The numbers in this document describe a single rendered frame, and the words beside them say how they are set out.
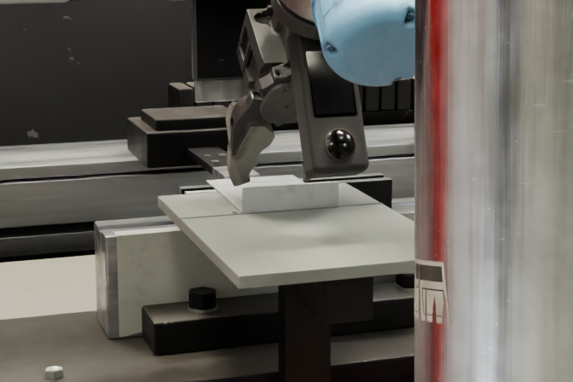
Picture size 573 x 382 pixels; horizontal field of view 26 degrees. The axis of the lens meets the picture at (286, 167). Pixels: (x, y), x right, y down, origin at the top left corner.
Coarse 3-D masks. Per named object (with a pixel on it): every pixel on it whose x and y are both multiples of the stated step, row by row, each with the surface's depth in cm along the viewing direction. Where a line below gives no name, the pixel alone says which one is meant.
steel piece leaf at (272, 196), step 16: (224, 192) 111; (240, 192) 111; (256, 192) 104; (272, 192) 105; (288, 192) 105; (304, 192) 105; (320, 192) 106; (336, 192) 106; (240, 208) 105; (256, 208) 104; (272, 208) 105; (288, 208) 105; (304, 208) 106
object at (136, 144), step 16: (144, 112) 136; (160, 112) 135; (176, 112) 135; (192, 112) 135; (208, 112) 135; (224, 112) 135; (128, 128) 138; (144, 128) 132; (160, 128) 130; (176, 128) 131; (192, 128) 131; (208, 128) 132; (224, 128) 132; (128, 144) 139; (144, 144) 130; (160, 144) 130; (176, 144) 130; (192, 144) 131; (208, 144) 131; (224, 144) 132; (144, 160) 131; (160, 160) 130; (176, 160) 131; (192, 160) 131; (208, 160) 124; (224, 160) 124; (224, 176) 117; (256, 176) 118
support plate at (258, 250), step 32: (352, 192) 112; (192, 224) 100; (224, 224) 100; (256, 224) 100; (288, 224) 100; (320, 224) 100; (352, 224) 100; (384, 224) 100; (224, 256) 91; (256, 256) 91; (288, 256) 91; (320, 256) 91; (352, 256) 91; (384, 256) 91
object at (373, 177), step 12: (312, 180) 118; (324, 180) 118; (336, 180) 118; (348, 180) 117; (360, 180) 117; (372, 180) 117; (384, 180) 118; (180, 192) 114; (372, 192) 117; (384, 192) 118; (384, 204) 118
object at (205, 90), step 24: (192, 0) 110; (216, 0) 110; (240, 0) 110; (264, 0) 111; (192, 24) 111; (216, 24) 110; (240, 24) 111; (192, 48) 112; (216, 48) 111; (192, 72) 112; (216, 72) 111; (240, 72) 112; (216, 96) 112; (240, 96) 113
